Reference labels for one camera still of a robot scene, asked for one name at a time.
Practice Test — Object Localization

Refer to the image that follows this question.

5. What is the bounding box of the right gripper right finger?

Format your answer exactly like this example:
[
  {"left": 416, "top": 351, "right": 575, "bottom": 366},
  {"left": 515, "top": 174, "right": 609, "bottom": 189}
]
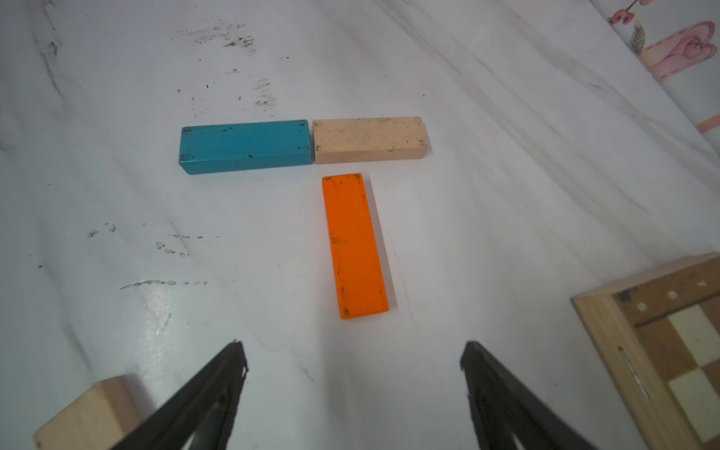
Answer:
[{"left": 460, "top": 341, "right": 594, "bottom": 450}]

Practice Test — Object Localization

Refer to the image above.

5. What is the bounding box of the teal wooden block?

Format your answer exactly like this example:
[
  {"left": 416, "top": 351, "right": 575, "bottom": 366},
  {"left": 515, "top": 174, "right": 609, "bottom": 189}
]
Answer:
[{"left": 178, "top": 120, "right": 313, "bottom": 174}]

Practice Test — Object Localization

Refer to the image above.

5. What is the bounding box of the wooden chessboard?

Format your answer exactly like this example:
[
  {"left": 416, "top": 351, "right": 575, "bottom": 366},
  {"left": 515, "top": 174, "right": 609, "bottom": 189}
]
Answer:
[{"left": 572, "top": 253, "right": 719, "bottom": 449}]

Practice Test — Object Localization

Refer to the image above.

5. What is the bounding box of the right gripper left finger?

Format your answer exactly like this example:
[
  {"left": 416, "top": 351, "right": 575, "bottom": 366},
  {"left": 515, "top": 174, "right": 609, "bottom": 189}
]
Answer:
[{"left": 114, "top": 341, "right": 249, "bottom": 449}]

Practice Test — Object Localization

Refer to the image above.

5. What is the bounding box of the orange block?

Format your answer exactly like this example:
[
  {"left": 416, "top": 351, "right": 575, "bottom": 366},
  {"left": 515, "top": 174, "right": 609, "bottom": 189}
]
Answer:
[{"left": 322, "top": 174, "right": 389, "bottom": 320}]

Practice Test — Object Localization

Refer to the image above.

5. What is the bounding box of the natural block below chessboard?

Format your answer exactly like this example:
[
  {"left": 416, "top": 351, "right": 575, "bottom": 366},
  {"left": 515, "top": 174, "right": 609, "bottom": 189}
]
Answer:
[{"left": 33, "top": 376, "right": 142, "bottom": 450}]

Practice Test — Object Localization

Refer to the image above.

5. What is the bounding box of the natural block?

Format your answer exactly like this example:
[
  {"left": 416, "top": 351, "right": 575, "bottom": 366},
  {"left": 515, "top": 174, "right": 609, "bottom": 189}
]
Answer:
[
  {"left": 33, "top": 376, "right": 142, "bottom": 450},
  {"left": 312, "top": 117, "right": 431, "bottom": 164}
]

